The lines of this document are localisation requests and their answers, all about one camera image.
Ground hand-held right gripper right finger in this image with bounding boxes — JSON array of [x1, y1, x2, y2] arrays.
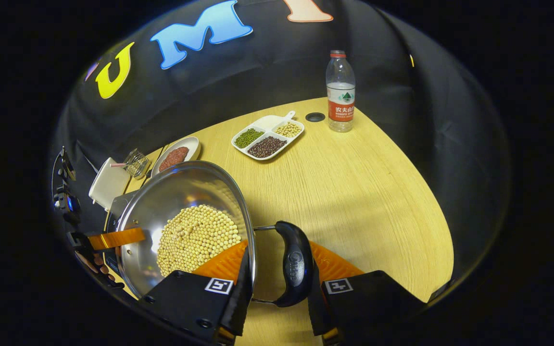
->
[[306, 240, 427, 346]]

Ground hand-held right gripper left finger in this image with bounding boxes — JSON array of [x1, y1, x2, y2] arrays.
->
[[140, 239, 254, 346]]

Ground stainless steel pot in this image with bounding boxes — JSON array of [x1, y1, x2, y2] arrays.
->
[[115, 161, 315, 308]]

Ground soybeans heap in pot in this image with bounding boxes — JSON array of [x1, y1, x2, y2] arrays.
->
[[156, 204, 242, 278]]

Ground white toaster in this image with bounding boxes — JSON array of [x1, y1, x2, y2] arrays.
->
[[88, 157, 131, 211]]

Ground white round plate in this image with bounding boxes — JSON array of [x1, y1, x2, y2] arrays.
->
[[151, 136, 201, 177]]

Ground dark red beans portion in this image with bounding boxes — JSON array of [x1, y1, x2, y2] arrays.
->
[[247, 136, 287, 159]]

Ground green mung beans portion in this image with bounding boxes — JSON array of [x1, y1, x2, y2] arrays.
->
[[235, 128, 264, 148]]

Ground small soybeans portion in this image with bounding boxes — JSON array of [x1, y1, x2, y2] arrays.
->
[[274, 122, 302, 138]]

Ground white divided tray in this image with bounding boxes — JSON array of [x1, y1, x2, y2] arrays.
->
[[231, 111, 305, 161]]

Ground clear water bottle red label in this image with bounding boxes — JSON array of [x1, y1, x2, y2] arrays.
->
[[326, 50, 356, 133]]

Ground black backdrop cloth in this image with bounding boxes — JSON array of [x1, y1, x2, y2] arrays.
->
[[51, 0, 511, 289]]

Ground metal wire basket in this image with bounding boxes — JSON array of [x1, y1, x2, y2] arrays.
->
[[124, 148, 151, 179]]

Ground black power cable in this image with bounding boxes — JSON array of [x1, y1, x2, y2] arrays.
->
[[141, 143, 169, 185]]

